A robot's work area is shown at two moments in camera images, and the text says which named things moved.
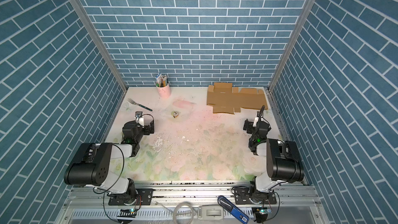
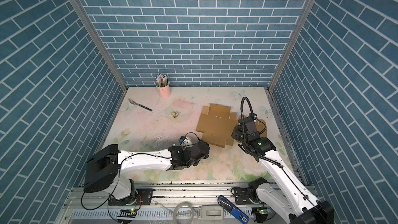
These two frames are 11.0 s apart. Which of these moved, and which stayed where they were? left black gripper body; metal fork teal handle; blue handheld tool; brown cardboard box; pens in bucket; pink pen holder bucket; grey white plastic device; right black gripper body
Moved: right black gripper body; brown cardboard box; left black gripper body
Stayed: metal fork teal handle; blue handheld tool; pens in bucket; pink pen holder bucket; grey white plastic device
